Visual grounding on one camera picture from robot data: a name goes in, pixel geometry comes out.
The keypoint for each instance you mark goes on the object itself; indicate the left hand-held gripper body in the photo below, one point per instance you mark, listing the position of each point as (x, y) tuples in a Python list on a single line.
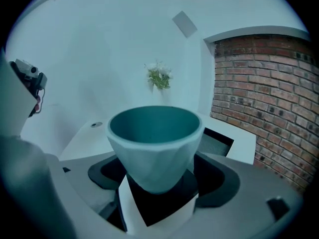
[(15, 103)]

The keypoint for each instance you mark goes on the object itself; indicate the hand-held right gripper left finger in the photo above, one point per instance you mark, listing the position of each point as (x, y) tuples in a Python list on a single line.
[(82, 183)]

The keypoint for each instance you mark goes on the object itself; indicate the white vase with flowers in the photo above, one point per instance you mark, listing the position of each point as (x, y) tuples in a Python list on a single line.
[(159, 77)]

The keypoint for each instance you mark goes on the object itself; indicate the white table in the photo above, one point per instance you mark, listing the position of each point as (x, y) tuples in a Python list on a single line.
[(84, 143)]

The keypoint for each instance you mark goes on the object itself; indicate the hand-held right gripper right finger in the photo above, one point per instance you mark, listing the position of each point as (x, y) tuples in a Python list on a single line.
[(249, 195)]

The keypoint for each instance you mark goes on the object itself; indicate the white cup with teal inside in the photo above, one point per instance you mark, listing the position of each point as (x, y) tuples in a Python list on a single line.
[(154, 158)]

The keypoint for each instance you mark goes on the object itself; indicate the square ceiling vent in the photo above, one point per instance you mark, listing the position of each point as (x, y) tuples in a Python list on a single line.
[(185, 24)]

